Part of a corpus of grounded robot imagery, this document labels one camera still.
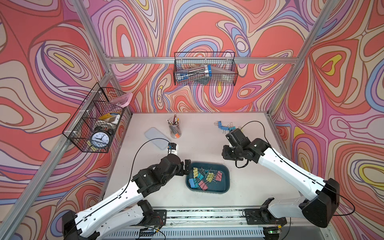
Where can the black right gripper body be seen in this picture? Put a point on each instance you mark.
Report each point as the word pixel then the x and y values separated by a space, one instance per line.
pixel 232 153

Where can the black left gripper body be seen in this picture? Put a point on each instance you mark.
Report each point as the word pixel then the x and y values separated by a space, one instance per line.
pixel 179 170

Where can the blue binder clip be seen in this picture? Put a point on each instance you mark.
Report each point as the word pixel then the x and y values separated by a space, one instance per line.
pixel 221 126
pixel 192 183

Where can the pink binder clip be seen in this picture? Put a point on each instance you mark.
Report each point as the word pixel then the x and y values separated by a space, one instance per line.
pixel 218 176
pixel 203 185

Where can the green yellow binder clip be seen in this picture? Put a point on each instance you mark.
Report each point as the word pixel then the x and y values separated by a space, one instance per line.
pixel 211 178

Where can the dark teal storage tray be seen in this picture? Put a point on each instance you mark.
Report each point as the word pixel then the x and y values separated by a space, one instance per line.
pixel 214 188

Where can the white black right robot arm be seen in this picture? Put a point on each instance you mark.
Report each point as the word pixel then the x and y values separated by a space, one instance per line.
pixel 300 194

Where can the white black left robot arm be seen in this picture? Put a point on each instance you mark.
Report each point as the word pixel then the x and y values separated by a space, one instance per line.
pixel 127 206

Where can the teal binder clip on table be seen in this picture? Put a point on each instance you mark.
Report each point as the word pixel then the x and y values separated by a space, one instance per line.
pixel 231 127

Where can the pink binder clip on table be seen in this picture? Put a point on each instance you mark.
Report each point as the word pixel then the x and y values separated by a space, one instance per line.
pixel 218 176

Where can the translucent blue box lid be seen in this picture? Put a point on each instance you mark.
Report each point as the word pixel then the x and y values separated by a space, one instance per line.
pixel 157 138

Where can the yellow white box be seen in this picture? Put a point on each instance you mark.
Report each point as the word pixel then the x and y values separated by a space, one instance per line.
pixel 112 118

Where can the clear cup with pens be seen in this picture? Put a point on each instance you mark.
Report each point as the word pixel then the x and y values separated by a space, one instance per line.
pixel 174 126

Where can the black alarm clock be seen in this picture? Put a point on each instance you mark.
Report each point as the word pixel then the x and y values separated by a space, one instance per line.
pixel 101 138

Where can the pink plastic item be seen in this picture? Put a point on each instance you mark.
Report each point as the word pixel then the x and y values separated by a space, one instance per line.
pixel 122 101

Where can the clear tube with pens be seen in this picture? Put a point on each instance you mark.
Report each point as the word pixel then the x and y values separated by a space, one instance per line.
pixel 202 72

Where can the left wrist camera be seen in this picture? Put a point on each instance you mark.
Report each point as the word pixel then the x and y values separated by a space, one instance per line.
pixel 172 148

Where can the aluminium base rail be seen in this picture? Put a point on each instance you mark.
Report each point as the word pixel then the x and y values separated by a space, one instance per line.
pixel 204 224

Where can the black wire basket left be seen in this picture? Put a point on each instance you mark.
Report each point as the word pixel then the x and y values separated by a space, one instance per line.
pixel 97 103

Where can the black wire basket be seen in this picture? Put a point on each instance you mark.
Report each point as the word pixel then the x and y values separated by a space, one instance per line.
pixel 97 103
pixel 224 68

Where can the black wire basket back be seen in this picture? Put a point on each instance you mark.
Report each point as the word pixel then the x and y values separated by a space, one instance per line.
pixel 224 68

